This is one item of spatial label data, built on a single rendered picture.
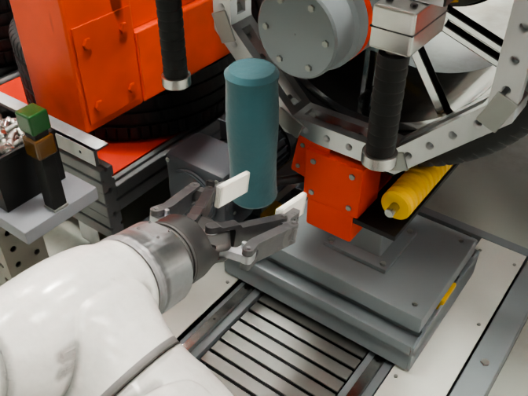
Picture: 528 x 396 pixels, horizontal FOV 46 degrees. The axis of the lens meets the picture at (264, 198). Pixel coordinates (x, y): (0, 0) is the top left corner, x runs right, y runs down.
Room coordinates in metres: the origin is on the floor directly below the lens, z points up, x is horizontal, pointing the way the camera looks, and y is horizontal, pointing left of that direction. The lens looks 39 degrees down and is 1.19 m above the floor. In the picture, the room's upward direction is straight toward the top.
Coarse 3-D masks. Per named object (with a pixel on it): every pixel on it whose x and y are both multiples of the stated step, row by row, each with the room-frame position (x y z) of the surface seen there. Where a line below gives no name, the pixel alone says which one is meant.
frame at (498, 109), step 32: (224, 0) 1.04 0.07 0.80; (224, 32) 1.04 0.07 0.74; (256, 32) 1.05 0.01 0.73; (512, 32) 0.75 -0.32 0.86; (512, 64) 0.75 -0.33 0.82; (288, 96) 1.02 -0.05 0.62; (512, 96) 0.74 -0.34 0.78; (288, 128) 0.95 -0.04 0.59; (320, 128) 0.92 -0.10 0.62; (352, 128) 0.93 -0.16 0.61; (448, 128) 0.79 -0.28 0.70; (480, 128) 0.76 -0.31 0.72; (416, 160) 0.81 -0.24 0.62
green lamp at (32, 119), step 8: (32, 104) 0.92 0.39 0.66; (16, 112) 0.90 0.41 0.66; (24, 112) 0.90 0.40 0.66; (32, 112) 0.90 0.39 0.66; (40, 112) 0.90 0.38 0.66; (24, 120) 0.89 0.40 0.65; (32, 120) 0.88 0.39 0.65; (40, 120) 0.90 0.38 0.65; (48, 120) 0.91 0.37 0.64; (24, 128) 0.89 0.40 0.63; (32, 128) 0.88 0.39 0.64; (40, 128) 0.89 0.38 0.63; (48, 128) 0.90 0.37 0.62; (32, 136) 0.88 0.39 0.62
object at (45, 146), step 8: (24, 136) 0.90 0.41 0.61; (48, 136) 0.90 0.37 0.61; (24, 144) 0.90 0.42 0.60; (32, 144) 0.88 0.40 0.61; (40, 144) 0.89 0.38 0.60; (48, 144) 0.90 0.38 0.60; (32, 152) 0.89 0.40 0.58; (40, 152) 0.88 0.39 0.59; (48, 152) 0.89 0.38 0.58; (40, 160) 0.88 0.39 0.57
